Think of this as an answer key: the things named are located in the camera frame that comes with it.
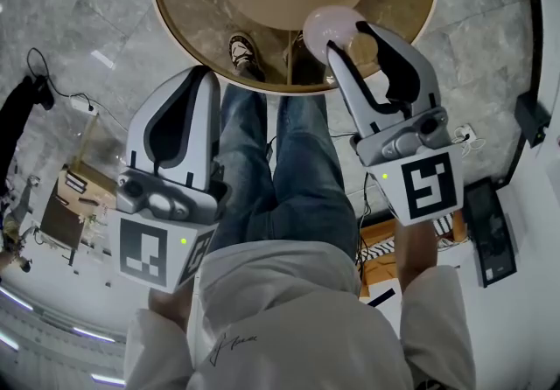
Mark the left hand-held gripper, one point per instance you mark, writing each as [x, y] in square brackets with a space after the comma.
[144, 248]

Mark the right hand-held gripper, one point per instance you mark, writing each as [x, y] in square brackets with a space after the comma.
[429, 187]

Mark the small pink round object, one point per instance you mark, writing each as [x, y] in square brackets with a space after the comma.
[324, 29]

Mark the person's left forearm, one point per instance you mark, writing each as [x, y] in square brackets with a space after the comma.
[168, 307]

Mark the person's right forearm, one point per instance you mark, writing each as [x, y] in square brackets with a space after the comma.
[415, 257]

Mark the white power strip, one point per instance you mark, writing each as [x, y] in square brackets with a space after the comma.
[83, 105]
[464, 133]

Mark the person's right shoe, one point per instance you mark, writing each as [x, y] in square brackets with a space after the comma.
[297, 51]

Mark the person's shoe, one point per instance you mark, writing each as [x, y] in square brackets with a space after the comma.
[242, 53]
[297, 51]

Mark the person's left shoe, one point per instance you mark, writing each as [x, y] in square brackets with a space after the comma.
[242, 53]

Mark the person's blue jeans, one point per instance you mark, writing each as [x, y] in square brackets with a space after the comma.
[306, 183]

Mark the black box device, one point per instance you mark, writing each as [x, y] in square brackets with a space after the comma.
[531, 117]

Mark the black flat electronic device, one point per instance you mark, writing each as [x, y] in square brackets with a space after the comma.
[492, 231]

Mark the orange sofa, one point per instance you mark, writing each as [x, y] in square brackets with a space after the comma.
[378, 268]

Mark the person's light grey sweatshirt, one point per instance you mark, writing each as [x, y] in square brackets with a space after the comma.
[284, 314]

